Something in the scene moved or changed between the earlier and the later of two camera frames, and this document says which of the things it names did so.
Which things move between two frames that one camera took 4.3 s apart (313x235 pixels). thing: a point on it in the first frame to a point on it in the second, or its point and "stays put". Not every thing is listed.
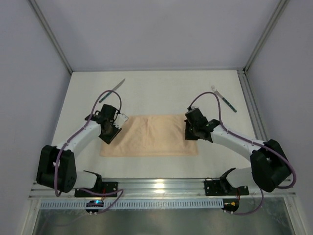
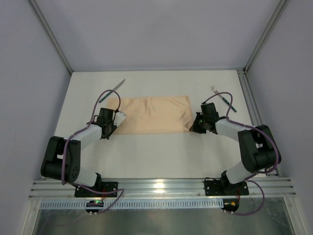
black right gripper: (191, 132) to (196, 125)
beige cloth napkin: (150, 135) to (153, 114)
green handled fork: (217, 93) stays put
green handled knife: (116, 87) stays put
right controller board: (231, 204) stays put
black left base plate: (102, 187) stays put
